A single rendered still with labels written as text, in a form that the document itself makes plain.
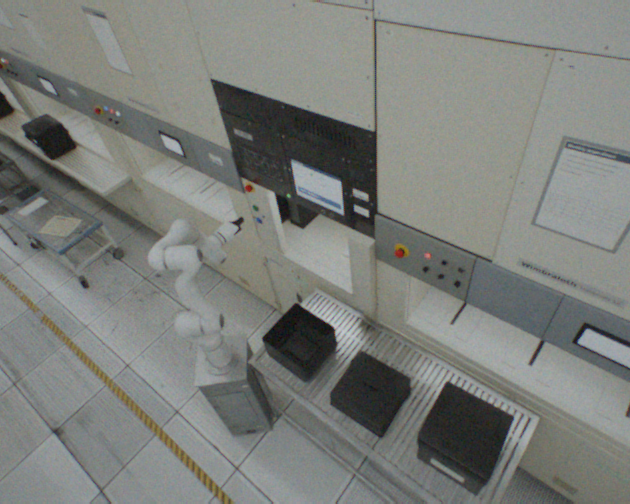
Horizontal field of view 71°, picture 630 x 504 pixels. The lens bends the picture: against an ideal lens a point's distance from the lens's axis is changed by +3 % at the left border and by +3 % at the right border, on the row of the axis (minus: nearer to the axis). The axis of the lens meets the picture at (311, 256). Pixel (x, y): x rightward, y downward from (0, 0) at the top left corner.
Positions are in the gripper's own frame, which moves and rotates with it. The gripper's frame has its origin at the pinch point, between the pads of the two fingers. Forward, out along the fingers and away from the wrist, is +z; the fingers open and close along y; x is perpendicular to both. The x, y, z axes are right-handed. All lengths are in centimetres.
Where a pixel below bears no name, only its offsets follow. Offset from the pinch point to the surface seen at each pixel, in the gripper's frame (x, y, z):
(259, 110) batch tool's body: 67, 23, 13
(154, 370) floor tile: -120, -56, -77
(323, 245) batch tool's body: -33, 30, 33
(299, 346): -43, 58, -26
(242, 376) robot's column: -44, 44, -57
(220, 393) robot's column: -58, 34, -69
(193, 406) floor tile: -120, -10, -78
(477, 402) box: -19, 147, -12
